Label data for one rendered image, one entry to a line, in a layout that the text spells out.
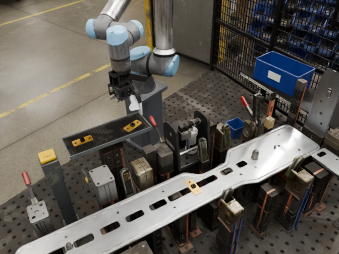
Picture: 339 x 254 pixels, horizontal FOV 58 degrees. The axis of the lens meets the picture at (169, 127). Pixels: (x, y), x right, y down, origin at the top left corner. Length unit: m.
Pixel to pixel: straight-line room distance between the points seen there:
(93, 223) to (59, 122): 2.37
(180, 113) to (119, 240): 1.25
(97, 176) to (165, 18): 0.78
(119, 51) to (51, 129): 2.41
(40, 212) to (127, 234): 0.34
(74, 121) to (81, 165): 1.59
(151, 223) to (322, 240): 0.83
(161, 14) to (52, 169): 0.84
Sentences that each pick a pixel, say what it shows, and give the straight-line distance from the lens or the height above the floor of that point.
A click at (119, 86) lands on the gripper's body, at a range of 1.21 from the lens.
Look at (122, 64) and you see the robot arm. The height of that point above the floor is 1.49.
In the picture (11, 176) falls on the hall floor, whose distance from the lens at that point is 3.09.
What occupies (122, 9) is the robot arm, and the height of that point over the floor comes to 1.60.
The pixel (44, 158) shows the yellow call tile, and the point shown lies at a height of 1.16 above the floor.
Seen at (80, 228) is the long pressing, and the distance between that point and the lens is 1.26.
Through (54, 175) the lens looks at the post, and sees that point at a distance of 1.37.
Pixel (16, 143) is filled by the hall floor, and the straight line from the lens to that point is 3.43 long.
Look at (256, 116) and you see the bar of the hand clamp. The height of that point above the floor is 1.11.
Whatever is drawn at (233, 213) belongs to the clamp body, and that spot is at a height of 1.04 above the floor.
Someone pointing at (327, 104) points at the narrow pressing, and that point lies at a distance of 1.63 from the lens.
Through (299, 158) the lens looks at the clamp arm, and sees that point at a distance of 1.38.
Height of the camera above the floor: 2.01
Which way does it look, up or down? 39 degrees down
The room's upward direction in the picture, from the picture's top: 2 degrees counter-clockwise
